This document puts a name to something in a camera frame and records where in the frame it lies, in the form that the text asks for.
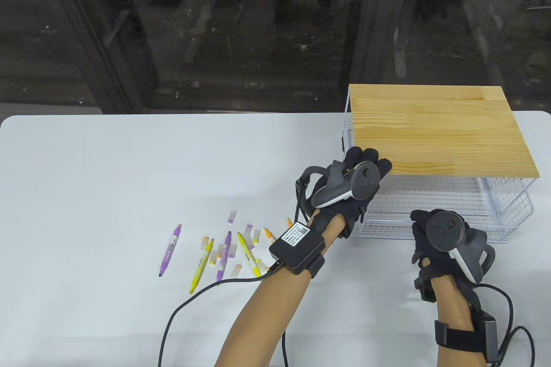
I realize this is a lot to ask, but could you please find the person's right hand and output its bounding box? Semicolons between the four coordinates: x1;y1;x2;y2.
410;209;470;303

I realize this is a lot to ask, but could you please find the person's left hand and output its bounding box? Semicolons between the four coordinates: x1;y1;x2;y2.
316;146;393;239

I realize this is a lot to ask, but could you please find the black and white controller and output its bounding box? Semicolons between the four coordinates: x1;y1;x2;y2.
296;162;381;221
424;210;495;284

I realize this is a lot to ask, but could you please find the white wire drawer rack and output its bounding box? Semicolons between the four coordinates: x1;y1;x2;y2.
342;85;539;244

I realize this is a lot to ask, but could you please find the yellow double-ended highlighter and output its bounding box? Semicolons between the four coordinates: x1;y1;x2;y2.
190;238;214;294
238;232;262;278

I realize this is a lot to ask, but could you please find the cluster of clear highlighter caps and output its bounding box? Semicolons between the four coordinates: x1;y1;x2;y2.
200;210;276;278

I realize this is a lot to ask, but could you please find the purple double-ended highlighter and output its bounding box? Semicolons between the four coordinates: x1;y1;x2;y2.
217;231;233;286
159;223;183;277

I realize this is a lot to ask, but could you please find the person's left forearm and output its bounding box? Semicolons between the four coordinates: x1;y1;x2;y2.
214;208;347;367

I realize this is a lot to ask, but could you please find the person's right forearm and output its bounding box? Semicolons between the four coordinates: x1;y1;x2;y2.
424;257;485;367

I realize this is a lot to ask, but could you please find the light wooden board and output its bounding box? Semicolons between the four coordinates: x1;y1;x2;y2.
348;84;541;178

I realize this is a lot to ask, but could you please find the black wrist strap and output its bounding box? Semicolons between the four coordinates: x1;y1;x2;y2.
306;255;325;279
434;320;480;348

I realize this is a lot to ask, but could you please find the black labelled wrist camera box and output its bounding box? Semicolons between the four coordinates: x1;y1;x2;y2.
269;222;326;275

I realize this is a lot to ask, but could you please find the black cable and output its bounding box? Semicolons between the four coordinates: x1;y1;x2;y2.
158;262;289;367
471;283;536;367

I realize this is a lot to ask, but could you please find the dark window frame post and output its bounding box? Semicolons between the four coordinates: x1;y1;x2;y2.
349;0;414;86
37;0;160;114

